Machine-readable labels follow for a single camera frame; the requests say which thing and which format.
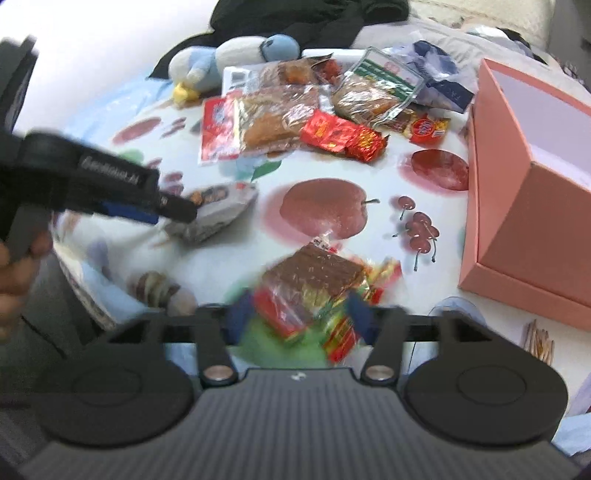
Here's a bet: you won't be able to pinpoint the grey silver snack pouch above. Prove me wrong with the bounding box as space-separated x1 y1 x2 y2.
163 181 259 246

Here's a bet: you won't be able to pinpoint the brown wafer snack pack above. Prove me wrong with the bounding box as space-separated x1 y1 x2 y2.
253 236 402 365

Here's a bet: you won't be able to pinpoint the red foil snack packets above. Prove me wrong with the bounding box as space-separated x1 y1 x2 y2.
300 110 389 164

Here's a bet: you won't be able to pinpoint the clear bag brown snacks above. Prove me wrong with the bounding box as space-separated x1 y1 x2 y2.
235 85 332 155

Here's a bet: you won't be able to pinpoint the clear bag dark snacks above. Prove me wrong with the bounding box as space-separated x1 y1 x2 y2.
221 55 344 95

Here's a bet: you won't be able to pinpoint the person's left hand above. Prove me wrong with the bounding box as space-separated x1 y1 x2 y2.
0 231 52 343

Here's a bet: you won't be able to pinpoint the red white snack bag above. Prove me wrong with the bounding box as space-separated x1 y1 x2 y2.
200 96 242 165

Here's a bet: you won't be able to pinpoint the fruit print tablecloth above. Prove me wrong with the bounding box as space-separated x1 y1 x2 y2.
48 75 591 458

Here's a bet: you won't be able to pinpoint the blue white plush toy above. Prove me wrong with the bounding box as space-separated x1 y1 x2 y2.
167 34 301 107

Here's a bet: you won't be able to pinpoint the pink cardboard box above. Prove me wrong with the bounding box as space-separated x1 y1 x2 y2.
459 59 590 330

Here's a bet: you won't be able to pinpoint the small red yellow packet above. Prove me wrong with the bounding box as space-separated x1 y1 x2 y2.
389 108 451 147

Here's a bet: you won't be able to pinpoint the black jacket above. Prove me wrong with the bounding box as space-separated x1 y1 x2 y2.
150 0 410 79

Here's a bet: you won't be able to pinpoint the green white snack bag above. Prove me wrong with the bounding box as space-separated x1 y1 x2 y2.
332 47 426 128

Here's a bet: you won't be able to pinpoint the blue white plastic bag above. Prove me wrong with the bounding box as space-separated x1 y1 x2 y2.
390 40 477 113

